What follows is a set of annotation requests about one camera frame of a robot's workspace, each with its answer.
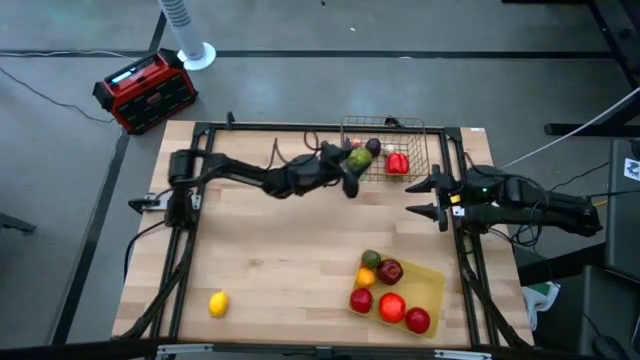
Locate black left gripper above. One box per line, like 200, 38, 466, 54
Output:
311, 138, 361, 200

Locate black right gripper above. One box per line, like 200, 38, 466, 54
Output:
404, 163, 484, 233

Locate green bell pepper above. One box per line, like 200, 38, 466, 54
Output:
347, 147, 374, 174

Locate red bell pepper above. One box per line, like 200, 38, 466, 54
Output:
385, 152, 411, 176

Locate dark red apple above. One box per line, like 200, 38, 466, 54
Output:
376, 258, 405, 287

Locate yellow orange citrus fruit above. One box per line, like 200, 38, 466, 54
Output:
355, 266, 378, 289

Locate orange persimmon green calyx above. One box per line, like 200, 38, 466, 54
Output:
378, 292, 407, 325

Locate yellow plastic bin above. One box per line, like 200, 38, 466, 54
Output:
347, 249, 448, 340

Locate green white bag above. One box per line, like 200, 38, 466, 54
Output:
521, 281, 562, 332

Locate black desk stand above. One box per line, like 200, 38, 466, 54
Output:
502, 0, 640, 138

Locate yellow lemon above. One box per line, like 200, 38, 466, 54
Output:
208, 290, 230, 319

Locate dark grey cabinet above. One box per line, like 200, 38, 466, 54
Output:
604, 138, 640, 284

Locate red black portable box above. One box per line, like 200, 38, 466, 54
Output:
92, 47, 199, 135

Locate dark grey desk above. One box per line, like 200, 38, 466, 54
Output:
579, 264, 640, 360

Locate black computer mouse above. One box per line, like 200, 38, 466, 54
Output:
593, 334, 631, 360

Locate black furniture foot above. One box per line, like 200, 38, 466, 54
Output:
0, 211, 39, 235

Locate wire mesh basket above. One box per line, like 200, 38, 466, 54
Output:
340, 115, 431, 183

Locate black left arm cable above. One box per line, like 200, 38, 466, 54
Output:
268, 129, 322, 172

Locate black aluminium table frame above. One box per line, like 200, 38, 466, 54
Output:
119, 110, 534, 351

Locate black cable bundle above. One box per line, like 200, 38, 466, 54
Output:
509, 162, 640, 249

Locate thick white cable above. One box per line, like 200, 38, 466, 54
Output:
496, 85, 640, 173

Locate silver camera mount bracket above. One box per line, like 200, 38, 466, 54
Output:
155, 343, 215, 359
433, 349, 494, 360

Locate black power cable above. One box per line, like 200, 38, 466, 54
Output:
123, 219, 169, 282

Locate thin black floor cable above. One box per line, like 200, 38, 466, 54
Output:
0, 65, 117, 125

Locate white floor cable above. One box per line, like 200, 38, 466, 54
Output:
0, 49, 139, 62

